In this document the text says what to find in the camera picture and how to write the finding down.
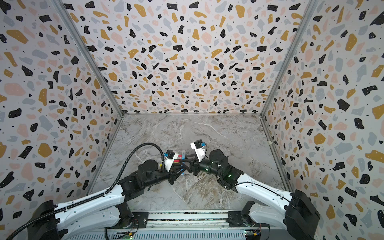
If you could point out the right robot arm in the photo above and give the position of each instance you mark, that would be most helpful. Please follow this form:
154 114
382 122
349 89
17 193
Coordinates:
264 192

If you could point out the blue highlighter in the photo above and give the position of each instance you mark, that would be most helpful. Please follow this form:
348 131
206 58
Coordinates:
183 156

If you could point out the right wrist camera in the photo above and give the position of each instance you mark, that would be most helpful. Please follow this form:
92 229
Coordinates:
199 148

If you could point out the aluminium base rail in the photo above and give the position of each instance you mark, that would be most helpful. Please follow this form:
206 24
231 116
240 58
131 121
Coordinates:
246 224

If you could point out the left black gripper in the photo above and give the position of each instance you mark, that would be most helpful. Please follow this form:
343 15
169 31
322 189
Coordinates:
173 174

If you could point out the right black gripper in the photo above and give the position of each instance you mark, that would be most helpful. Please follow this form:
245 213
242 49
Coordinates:
196 167

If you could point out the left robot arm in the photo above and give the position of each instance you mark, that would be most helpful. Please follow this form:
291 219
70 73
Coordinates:
104 209

